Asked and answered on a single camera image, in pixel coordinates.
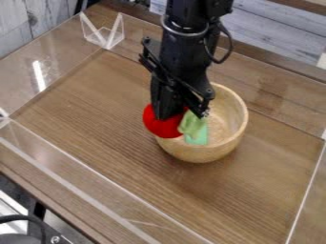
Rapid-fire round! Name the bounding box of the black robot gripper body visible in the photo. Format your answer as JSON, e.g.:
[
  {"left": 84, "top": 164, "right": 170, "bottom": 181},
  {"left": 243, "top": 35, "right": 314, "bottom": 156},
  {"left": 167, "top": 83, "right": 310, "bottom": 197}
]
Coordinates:
[{"left": 138, "top": 22, "right": 217, "bottom": 119}]

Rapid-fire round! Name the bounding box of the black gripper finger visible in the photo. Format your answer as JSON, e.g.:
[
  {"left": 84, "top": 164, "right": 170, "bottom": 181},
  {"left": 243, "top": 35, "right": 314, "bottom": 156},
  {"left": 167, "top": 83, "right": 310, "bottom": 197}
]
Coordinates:
[
  {"left": 150, "top": 73, "right": 183, "bottom": 120},
  {"left": 182, "top": 92, "right": 211, "bottom": 118}
]

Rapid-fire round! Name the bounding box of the red plush object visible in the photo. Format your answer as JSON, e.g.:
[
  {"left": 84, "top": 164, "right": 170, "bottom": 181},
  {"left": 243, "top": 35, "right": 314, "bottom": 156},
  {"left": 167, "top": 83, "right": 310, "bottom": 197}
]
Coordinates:
[{"left": 143, "top": 104, "right": 187, "bottom": 139}]

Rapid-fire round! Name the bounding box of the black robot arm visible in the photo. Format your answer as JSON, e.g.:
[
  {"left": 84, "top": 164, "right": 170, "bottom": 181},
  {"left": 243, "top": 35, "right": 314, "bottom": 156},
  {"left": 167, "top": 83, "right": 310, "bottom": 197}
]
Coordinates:
[{"left": 139, "top": 0, "right": 234, "bottom": 120}]

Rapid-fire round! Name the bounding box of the green rectangular block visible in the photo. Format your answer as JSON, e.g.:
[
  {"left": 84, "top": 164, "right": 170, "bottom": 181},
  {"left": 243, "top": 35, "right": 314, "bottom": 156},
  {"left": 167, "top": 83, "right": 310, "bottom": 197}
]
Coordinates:
[{"left": 184, "top": 127, "right": 207, "bottom": 146}]

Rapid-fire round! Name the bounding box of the wooden bowl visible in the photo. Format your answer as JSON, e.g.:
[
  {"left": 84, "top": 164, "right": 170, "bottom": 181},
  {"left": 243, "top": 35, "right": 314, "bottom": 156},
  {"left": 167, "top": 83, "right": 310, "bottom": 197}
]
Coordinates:
[{"left": 156, "top": 84, "right": 249, "bottom": 164}]

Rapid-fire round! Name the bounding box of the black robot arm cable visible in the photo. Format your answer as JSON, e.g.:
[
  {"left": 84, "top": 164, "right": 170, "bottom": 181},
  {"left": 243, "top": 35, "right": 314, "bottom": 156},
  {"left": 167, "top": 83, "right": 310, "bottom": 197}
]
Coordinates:
[{"left": 203, "top": 20, "right": 234, "bottom": 65}]

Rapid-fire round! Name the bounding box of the clear acrylic corner bracket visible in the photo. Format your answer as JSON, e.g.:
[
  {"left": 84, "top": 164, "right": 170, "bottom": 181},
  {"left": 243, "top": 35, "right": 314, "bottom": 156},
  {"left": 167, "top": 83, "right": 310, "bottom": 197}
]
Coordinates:
[{"left": 79, "top": 12, "right": 124, "bottom": 50}]

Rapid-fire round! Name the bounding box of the clear acrylic front wall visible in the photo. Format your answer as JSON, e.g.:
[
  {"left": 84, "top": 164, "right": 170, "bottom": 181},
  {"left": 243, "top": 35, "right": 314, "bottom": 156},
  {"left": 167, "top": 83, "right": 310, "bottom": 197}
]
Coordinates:
[{"left": 0, "top": 108, "right": 213, "bottom": 244}]

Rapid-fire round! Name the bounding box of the black cable lower left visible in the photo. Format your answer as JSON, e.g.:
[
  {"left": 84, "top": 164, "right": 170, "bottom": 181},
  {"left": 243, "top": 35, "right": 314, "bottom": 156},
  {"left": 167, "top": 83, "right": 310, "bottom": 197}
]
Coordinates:
[{"left": 0, "top": 214, "right": 48, "bottom": 244}]

